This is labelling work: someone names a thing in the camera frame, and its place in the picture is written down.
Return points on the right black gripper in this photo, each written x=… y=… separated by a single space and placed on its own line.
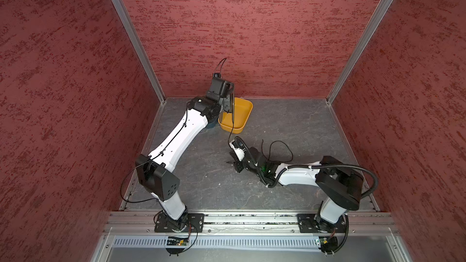
x=239 y=167

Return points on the grey cable spool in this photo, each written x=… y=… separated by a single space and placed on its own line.
x=228 y=99

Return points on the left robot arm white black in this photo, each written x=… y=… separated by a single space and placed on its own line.
x=155 y=171

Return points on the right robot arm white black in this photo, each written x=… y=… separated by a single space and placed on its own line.
x=341 y=183

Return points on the yellow plastic bin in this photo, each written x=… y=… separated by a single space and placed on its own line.
x=236 y=122

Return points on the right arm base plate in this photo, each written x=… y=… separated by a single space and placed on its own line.
x=313 y=223

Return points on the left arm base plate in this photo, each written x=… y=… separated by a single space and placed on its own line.
x=194 y=222

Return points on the white vented cable duct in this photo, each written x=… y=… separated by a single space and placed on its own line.
x=271 y=243

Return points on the aluminium front rail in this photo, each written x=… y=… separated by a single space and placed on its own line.
x=251 y=223

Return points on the left aluminium corner post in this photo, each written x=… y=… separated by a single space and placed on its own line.
x=131 y=31

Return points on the aluminium corner post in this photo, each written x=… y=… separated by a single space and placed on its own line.
x=131 y=31
x=371 y=27

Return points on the right aluminium corner post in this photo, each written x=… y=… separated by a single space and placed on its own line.
x=371 y=27

